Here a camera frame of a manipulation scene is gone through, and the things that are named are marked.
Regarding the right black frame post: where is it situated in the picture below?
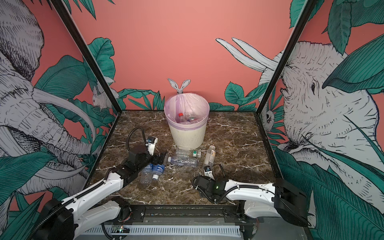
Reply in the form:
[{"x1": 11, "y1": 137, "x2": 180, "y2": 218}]
[{"x1": 256, "y1": 0, "x2": 317, "y2": 116}]

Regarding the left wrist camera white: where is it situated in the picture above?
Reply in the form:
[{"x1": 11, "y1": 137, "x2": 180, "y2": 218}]
[{"x1": 147, "y1": 136, "x2": 158, "y2": 156}]

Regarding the black front rail frame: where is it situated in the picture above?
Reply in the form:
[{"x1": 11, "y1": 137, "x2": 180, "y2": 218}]
[{"x1": 74, "y1": 203, "x2": 313, "y2": 240}]

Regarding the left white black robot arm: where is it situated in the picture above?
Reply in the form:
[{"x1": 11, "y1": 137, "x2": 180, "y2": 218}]
[{"x1": 27, "y1": 146, "x2": 167, "y2": 240}]

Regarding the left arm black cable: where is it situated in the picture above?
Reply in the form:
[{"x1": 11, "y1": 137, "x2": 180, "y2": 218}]
[{"x1": 125, "y1": 126, "x2": 148, "y2": 151}]

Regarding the blue label bottle white cap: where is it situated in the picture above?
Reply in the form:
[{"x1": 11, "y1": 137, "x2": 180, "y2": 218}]
[{"x1": 152, "y1": 165, "x2": 165, "y2": 180}]

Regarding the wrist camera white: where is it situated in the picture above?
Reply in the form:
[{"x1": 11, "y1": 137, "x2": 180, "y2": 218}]
[
  {"x1": 147, "y1": 136, "x2": 158, "y2": 156},
  {"x1": 204, "y1": 165, "x2": 215, "y2": 180}
]

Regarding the clear bottle green band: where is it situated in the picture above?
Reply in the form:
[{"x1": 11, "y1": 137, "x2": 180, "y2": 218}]
[{"x1": 176, "y1": 149, "x2": 202, "y2": 158}]

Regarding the white slotted vent strip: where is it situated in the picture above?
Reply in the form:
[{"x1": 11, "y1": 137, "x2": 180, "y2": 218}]
[{"x1": 80, "y1": 224, "x2": 241, "y2": 236}]

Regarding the white ribbed waste bin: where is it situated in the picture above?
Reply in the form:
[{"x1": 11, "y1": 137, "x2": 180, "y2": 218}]
[{"x1": 163, "y1": 92, "x2": 211, "y2": 151}]

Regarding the pink plastic bin liner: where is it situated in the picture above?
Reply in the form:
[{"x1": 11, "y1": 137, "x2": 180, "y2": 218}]
[{"x1": 164, "y1": 93, "x2": 210, "y2": 131}]

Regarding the black frame post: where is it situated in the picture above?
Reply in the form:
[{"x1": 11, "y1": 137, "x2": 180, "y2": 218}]
[
  {"x1": 50, "y1": 0, "x2": 122, "y2": 115},
  {"x1": 256, "y1": 0, "x2": 317, "y2": 116}
]

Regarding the left black frame post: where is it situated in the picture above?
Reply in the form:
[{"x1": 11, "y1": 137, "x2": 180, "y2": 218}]
[{"x1": 50, "y1": 0, "x2": 122, "y2": 115}]

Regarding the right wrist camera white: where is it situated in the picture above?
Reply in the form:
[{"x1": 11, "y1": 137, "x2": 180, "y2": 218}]
[{"x1": 204, "y1": 165, "x2": 215, "y2": 180}]

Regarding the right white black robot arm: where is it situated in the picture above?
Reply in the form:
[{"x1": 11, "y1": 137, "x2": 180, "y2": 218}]
[{"x1": 192, "y1": 175, "x2": 310, "y2": 227}]

